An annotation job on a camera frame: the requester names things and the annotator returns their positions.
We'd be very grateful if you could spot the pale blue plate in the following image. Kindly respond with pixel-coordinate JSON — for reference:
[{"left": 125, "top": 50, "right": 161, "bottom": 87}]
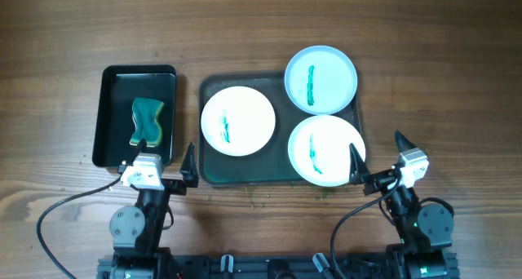
[{"left": 284, "top": 46, "right": 358, "bottom": 115}]

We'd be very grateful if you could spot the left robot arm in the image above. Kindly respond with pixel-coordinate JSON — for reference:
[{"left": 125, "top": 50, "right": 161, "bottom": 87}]
[{"left": 97, "top": 139, "right": 199, "bottom": 279}]

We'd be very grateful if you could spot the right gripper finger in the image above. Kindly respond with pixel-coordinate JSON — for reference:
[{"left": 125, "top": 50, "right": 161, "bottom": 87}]
[
  {"left": 394, "top": 130, "right": 417, "bottom": 152},
  {"left": 349, "top": 144, "right": 370, "bottom": 185}
]

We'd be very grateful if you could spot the black rectangular serving tray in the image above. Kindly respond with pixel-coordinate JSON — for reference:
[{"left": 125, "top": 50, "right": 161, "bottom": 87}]
[{"left": 197, "top": 71, "right": 364, "bottom": 187}]

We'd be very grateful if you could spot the small black sponge tray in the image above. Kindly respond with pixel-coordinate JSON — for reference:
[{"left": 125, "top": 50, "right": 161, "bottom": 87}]
[{"left": 92, "top": 64, "right": 176, "bottom": 168}]

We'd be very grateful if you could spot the white plate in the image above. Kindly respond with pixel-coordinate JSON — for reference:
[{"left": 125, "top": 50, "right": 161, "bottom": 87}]
[
  {"left": 288, "top": 115, "right": 366, "bottom": 187},
  {"left": 201, "top": 86, "right": 276, "bottom": 157}
]

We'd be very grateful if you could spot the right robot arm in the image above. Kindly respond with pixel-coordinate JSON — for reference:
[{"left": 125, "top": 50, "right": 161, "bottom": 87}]
[{"left": 350, "top": 131, "right": 454, "bottom": 278}]

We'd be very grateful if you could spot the green and yellow sponge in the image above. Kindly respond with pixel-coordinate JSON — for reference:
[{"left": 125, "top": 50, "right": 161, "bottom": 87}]
[{"left": 130, "top": 97, "right": 164, "bottom": 148}]

